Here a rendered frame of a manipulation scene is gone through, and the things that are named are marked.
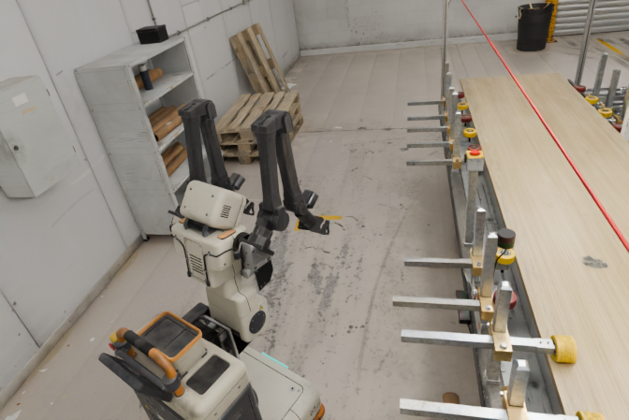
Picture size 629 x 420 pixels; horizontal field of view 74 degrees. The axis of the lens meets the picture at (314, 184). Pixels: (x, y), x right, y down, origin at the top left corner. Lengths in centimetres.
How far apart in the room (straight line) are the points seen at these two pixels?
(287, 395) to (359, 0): 786
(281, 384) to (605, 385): 137
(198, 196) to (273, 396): 109
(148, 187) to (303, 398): 218
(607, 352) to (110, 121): 323
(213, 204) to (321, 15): 788
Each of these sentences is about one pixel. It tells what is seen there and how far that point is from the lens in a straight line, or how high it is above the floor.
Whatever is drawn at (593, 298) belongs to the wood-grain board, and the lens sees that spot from 186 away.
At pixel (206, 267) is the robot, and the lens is 168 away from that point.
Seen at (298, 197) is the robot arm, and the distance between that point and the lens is 166.
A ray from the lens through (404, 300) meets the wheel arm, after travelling 176.
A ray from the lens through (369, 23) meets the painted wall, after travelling 913.
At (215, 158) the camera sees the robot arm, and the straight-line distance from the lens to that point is 190.
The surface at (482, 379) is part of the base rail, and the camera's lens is 177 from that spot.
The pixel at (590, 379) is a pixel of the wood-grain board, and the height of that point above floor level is 90.
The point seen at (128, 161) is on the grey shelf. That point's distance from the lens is 364.
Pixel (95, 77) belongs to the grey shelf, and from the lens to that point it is 345.
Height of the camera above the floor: 214
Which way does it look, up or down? 30 degrees down
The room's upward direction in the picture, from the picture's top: 8 degrees counter-clockwise
